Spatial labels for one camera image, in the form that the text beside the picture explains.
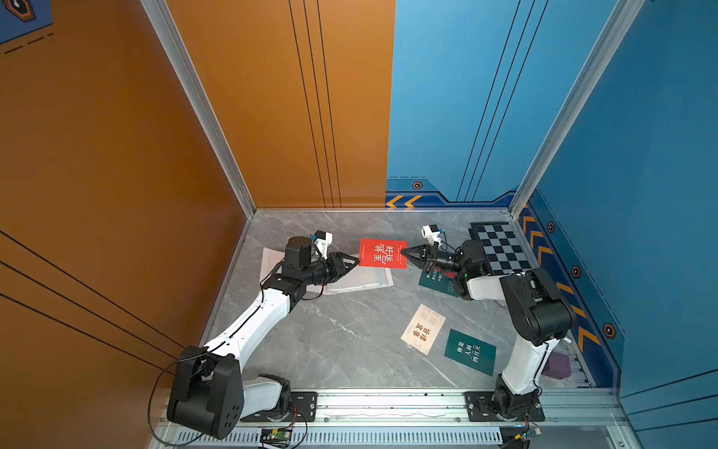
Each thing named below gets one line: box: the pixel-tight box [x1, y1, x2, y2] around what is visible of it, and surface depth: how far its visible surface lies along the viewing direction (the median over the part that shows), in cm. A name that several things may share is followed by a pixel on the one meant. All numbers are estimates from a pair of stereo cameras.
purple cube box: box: [541, 350, 572, 380], surface depth 77 cm
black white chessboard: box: [468, 221, 532, 276], surface depth 105 cm
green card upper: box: [418, 269, 460, 298], surface depth 99 cm
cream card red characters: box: [400, 303, 447, 356], surface depth 89 cm
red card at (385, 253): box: [359, 238, 409, 270], surface depth 83 cm
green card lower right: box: [444, 328, 497, 377], surface depth 84 cm
